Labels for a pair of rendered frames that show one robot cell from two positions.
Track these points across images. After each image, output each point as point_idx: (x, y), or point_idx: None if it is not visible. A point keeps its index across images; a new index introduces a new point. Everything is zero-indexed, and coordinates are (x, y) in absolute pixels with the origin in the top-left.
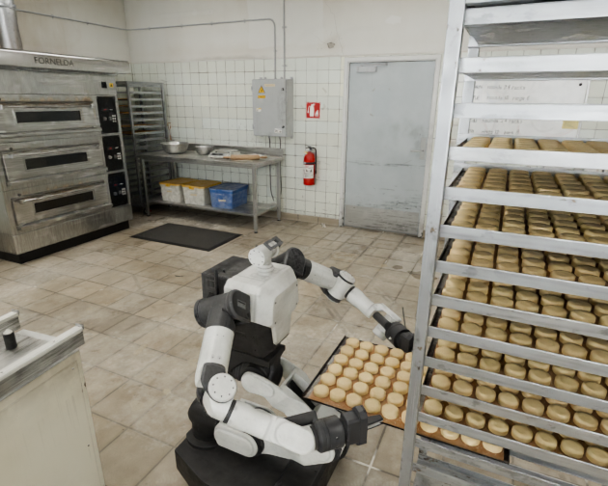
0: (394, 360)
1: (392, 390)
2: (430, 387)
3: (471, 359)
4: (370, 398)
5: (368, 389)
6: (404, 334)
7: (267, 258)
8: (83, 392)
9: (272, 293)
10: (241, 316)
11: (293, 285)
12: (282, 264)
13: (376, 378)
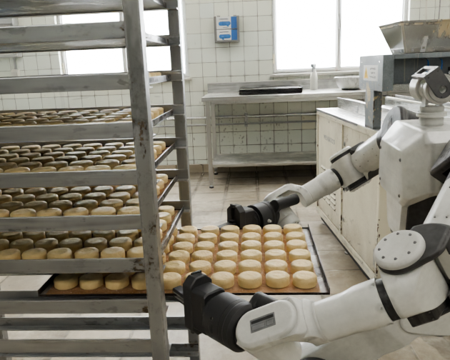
0: (222, 264)
1: (214, 250)
2: (168, 169)
3: (131, 142)
4: (234, 229)
5: (241, 236)
6: (216, 286)
7: (411, 90)
8: None
9: (386, 133)
10: (381, 133)
11: (397, 155)
12: (441, 131)
13: (236, 243)
